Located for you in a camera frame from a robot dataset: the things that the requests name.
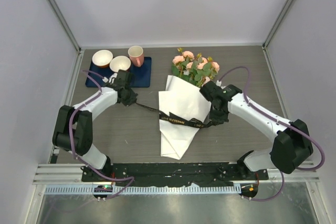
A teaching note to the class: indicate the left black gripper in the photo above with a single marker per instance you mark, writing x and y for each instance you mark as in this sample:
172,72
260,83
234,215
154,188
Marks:
132,100

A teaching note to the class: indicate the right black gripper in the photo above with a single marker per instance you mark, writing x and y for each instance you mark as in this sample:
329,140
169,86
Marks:
218,120

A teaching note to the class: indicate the white wrapping paper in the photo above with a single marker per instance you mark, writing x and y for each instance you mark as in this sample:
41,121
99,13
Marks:
184,100

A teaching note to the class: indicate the black ribbon gold letters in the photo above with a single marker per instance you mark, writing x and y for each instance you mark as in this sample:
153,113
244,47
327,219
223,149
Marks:
177,120

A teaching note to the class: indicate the pink fake flower stem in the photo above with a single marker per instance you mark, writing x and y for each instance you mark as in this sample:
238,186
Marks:
182,64

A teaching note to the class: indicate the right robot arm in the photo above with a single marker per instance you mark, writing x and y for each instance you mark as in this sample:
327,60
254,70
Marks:
290,145

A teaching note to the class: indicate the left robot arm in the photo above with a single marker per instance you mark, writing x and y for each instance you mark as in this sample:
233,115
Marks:
73,131

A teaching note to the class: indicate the blue tray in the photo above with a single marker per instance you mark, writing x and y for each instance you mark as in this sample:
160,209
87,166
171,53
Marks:
141,75

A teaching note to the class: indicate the pink mug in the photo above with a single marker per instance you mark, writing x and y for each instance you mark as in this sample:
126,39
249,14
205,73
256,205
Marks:
136,55

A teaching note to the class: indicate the white bowl orange outside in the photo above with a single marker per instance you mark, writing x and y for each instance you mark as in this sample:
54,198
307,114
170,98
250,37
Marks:
102,58

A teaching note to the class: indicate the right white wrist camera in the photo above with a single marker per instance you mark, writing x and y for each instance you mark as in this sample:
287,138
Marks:
219,84

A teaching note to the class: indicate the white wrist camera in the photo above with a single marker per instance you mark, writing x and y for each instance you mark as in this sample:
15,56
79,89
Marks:
109,80
219,84

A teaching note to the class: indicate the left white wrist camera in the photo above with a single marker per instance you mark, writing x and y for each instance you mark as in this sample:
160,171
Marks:
109,80

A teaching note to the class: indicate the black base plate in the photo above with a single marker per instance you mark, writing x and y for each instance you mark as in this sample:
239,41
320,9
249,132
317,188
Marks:
184,174

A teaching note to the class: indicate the white slotted cable duct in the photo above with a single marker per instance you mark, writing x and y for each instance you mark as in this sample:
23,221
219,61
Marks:
96,189

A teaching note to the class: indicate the aluminium frame rail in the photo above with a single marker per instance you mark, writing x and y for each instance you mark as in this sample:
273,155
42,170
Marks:
53,174

